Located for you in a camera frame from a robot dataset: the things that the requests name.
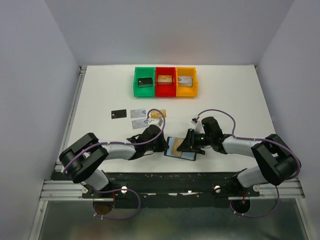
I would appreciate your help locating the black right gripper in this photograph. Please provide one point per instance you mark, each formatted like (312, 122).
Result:
(189, 143)

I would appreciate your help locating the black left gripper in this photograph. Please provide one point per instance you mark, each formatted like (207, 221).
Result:
(162, 145)

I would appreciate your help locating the black leather card holder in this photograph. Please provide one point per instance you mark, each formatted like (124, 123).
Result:
(191, 156)

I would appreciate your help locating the silver VIP credit card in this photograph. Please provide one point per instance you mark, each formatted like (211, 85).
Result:
(137, 113)

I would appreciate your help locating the grey credit card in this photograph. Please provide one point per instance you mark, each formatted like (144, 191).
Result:
(118, 114)

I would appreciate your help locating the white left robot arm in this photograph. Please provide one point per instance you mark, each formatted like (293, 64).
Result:
(82, 159)

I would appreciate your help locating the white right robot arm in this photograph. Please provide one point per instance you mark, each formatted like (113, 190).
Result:
(274, 162)

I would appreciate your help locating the black credit card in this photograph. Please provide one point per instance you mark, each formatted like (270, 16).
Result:
(144, 82)

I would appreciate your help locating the gold credit card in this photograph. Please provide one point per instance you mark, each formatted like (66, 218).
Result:
(164, 79)

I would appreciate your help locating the yellow plastic bin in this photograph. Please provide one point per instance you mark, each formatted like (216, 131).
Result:
(185, 92)

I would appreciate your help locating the green plastic bin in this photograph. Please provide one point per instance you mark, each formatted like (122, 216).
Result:
(148, 92)

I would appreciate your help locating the red plastic bin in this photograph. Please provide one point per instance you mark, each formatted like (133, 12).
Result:
(165, 91)

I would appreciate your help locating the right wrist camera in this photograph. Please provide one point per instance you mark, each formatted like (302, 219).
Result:
(198, 127)

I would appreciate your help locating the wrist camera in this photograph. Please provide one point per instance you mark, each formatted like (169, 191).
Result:
(155, 121)
(198, 127)

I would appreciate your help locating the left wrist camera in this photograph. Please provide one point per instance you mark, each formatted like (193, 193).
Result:
(155, 121)

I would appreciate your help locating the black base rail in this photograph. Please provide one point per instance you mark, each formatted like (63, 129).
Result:
(169, 190)

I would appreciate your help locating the aluminium frame rail left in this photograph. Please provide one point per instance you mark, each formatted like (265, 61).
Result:
(42, 204)

